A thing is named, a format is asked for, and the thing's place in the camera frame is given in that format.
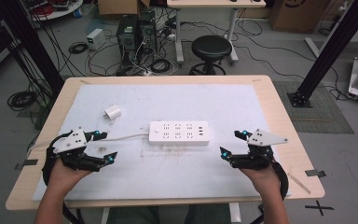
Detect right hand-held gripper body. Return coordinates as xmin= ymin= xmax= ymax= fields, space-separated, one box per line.
xmin=231 ymin=128 xmax=290 ymax=171

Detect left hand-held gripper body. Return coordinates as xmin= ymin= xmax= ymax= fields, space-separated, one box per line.
xmin=53 ymin=127 xmax=103 ymax=172

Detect white charger adapter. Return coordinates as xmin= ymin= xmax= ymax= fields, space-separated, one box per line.
xmin=103 ymin=105 xmax=123 ymax=121

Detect person's left hand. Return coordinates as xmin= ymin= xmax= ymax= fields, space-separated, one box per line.
xmin=48 ymin=161 xmax=93 ymax=193

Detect person's right hand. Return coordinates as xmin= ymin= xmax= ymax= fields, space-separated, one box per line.
xmin=240 ymin=164 xmax=282 ymax=194

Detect grey tape piece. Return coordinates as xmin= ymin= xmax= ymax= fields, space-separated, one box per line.
xmin=304 ymin=169 xmax=327 ymax=178
xmin=14 ymin=159 xmax=39 ymax=171

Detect white table mat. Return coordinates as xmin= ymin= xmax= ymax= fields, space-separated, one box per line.
xmin=32 ymin=83 xmax=292 ymax=202

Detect thin wooden stick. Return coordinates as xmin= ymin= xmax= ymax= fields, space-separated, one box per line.
xmin=286 ymin=173 xmax=312 ymax=196

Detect grey floor mat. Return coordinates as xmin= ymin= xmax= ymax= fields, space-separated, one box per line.
xmin=272 ymin=80 xmax=355 ymax=135

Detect person's legs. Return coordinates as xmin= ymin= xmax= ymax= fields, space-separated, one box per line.
xmin=106 ymin=204 xmax=231 ymax=224

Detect black tape cross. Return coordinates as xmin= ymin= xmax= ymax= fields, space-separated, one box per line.
xmin=304 ymin=200 xmax=336 ymax=217

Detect black round stool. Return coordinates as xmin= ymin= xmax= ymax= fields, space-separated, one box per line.
xmin=188 ymin=35 xmax=233 ymax=77

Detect white power supply box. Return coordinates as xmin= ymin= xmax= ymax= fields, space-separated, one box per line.
xmin=86 ymin=28 xmax=107 ymax=51

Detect black computer tower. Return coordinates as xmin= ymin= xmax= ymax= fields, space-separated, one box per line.
xmin=137 ymin=9 xmax=158 ymax=54
xmin=116 ymin=14 xmax=140 ymax=67

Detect black metal stand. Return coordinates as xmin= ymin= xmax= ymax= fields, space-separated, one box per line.
xmin=286 ymin=0 xmax=358 ymax=108
xmin=0 ymin=0 xmax=65 ymax=94

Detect cardboard box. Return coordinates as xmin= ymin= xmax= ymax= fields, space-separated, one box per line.
xmin=97 ymin=0 xmax=151 ymax=17
xmin=268 ymin=0 xmax=331 ymax=34

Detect round white table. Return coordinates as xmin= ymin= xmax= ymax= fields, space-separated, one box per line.
xmin=21 ymin=0 xmax=85 ymax=22

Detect white desk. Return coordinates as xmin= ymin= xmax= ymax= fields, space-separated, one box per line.
xmin=166 ymin=0 xmax=267 ymax=65

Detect white power strip cable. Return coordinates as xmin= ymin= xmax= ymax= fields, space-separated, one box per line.
xmin=27 ymin=133 xmax=151 ymax=157

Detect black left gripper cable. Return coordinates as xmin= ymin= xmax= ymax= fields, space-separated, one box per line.
xmin=41 ymin=132 xmax=73 ymax=189

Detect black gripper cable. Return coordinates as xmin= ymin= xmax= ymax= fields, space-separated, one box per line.
xmin=271 ymin=154 xmax=290 ymax=201
xmin=41 ymin=132 xmax=73 ymax=189

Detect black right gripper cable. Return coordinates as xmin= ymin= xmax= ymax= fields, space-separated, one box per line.
xmin=271 ymin=154 xmax=290 ymax=201

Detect coiled black cable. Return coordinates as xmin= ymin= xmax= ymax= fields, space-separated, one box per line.
xmin=150 ymin=58 xmax=172 ymax=75
xmin=67 ymin=41 xmax=90 ymax=55
xmin=7 ymin=91 xmax=39 ymax=112

